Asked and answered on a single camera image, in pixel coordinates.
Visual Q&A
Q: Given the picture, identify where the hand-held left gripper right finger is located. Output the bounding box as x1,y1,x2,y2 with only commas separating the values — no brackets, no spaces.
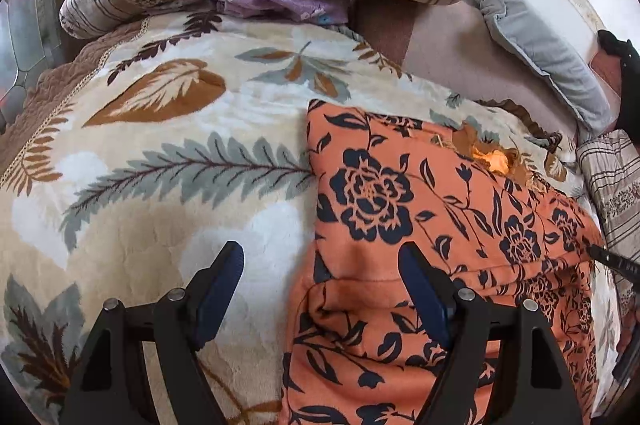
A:
397,241,586,425

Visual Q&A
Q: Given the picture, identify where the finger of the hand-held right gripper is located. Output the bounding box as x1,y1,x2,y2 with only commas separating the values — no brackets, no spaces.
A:
612,345,640,383
586,244,640,278

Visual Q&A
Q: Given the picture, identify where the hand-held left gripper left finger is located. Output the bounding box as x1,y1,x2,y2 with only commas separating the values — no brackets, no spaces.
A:
59,241,246,425

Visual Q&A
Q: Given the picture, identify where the orange black floral garment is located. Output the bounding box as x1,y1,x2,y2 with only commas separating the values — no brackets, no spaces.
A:
277,99,608,425

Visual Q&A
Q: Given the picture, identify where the beige striped folded quilt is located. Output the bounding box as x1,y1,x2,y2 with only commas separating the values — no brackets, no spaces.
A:
575,130,640,321

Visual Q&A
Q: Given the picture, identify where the cream leaf-print blanket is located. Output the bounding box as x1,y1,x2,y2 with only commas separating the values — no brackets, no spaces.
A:
0,12,586,425

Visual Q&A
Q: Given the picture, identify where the black sock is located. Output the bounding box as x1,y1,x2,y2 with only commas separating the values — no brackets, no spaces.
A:
597,30,640,138

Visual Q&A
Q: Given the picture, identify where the pink cloth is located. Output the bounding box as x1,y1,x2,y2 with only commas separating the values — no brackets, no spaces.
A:
590,50,623,98

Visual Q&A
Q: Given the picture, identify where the grey padded cushion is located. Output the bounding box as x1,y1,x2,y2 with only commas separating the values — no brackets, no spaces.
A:
470,0,616,138

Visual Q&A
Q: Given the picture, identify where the mauve brown blanket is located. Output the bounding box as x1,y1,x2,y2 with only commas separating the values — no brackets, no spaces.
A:
350,0,581,140

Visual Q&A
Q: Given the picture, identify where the purple printed cloth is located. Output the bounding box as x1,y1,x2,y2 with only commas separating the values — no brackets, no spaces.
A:
212,0,351,26

